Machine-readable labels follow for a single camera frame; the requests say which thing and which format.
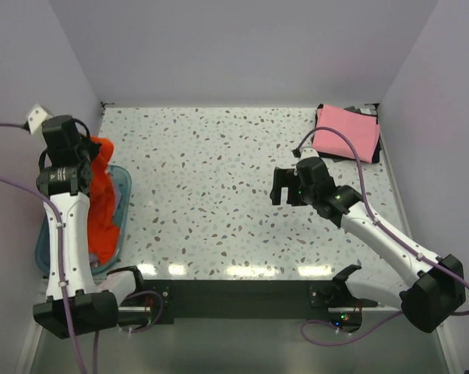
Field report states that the orange t shirt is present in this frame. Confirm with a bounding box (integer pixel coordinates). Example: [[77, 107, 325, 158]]
[[87, 136, 119, 265]]

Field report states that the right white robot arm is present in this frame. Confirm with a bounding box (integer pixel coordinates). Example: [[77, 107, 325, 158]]
[[270, 156, 466, 333]]

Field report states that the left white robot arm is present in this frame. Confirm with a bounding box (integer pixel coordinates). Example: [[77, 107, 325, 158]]
[[26, 109, 146, 339]]

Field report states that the teal plastic basket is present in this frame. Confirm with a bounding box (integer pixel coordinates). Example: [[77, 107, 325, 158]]
[[34, 165, 132, 277]]

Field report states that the pink folded t shirt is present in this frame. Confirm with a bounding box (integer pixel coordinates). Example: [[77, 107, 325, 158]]
[[311, 103, 380, 164]]

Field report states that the black folded t shirt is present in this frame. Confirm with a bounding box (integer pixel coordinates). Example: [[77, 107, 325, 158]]
[[310, 104, 383, 164]]

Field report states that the lavender t shirt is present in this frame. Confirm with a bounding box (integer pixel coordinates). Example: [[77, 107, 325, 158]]
[[87, 185, 122, 267]]

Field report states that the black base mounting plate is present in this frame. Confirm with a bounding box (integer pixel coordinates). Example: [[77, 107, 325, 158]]
[[119, 280, 377, 327]]

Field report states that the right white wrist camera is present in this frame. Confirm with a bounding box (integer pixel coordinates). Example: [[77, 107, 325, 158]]
[[292, 146, 319, 160]]

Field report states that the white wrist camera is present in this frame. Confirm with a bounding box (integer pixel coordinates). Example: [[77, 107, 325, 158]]
[[292, 146, 319, 160], [25, 104, 52, 136]]

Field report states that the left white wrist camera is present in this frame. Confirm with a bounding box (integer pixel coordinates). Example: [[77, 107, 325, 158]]
[[25, 104, 52, 136]]

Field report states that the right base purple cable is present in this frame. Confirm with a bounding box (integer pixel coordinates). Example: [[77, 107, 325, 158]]
[[299, 311, 405, 351]]

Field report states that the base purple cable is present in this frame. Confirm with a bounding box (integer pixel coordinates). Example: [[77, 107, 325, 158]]
[[117, 290, 165, 334], [299, 311, 405, 351]]

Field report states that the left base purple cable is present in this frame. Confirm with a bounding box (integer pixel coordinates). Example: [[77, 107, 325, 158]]
[[117, 290, 165, 334]]

